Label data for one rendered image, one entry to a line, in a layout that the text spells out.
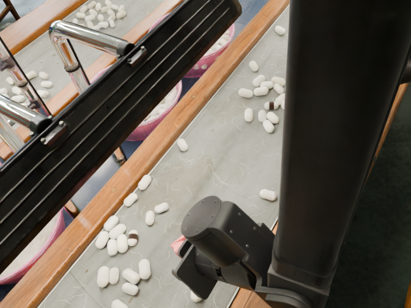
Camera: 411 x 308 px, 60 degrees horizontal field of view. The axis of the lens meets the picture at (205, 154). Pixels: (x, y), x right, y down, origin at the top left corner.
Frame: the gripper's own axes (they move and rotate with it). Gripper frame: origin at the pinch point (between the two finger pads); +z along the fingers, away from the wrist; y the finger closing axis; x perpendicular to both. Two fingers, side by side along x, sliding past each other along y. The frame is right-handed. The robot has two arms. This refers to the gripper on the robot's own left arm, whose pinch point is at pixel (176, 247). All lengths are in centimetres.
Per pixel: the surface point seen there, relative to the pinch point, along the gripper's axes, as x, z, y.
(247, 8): -9, 39, -91
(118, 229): -2.5, 18.7, 0.1
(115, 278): 1.4, 14.6, 8.0
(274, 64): 2, 16, -60
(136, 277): 3.3, 11.8, 5.8
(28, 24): -52, 78, -42
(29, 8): -91, 249, -127
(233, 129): 3.0, 14.7, -34.4
